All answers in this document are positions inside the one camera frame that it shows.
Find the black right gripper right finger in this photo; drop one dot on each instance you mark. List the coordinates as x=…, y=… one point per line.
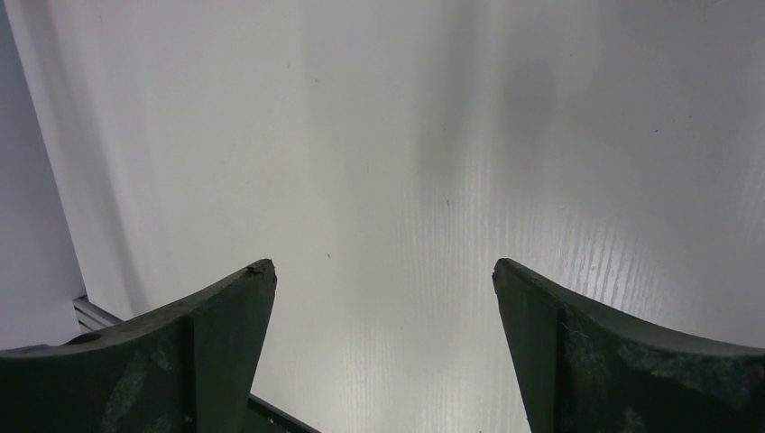
x=583, y=366

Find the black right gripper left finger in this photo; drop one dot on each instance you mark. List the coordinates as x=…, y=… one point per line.
x=185, y=367

